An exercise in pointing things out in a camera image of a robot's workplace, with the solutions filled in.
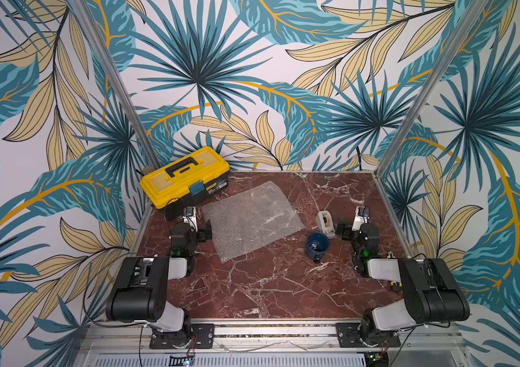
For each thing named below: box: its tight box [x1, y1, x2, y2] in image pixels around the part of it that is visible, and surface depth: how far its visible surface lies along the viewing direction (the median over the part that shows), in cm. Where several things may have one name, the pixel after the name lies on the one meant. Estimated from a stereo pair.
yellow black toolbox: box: [139, 146, 231, 210], surface depth 97 cm
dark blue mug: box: [305, 231, 330, 264], surface depth 94 cm
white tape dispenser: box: [316, 210, 336, 240], surface depth 99 cm
